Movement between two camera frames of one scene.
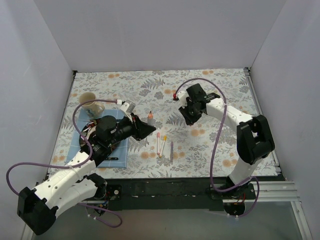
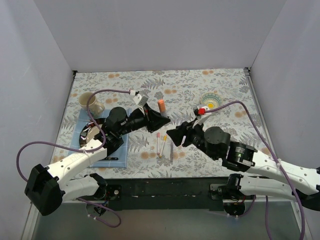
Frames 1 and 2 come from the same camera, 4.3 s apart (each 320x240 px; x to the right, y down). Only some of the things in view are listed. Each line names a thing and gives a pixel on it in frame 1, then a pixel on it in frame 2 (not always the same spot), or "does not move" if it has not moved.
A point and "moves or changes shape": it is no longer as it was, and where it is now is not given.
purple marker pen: [171, 151] does not move
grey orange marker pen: [150, 118] moves or changes shape
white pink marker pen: [158, 143] does not move
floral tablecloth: [210, 148] does not move
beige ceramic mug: [93, 109] does not move
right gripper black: [187, 113] -> [186, 135]
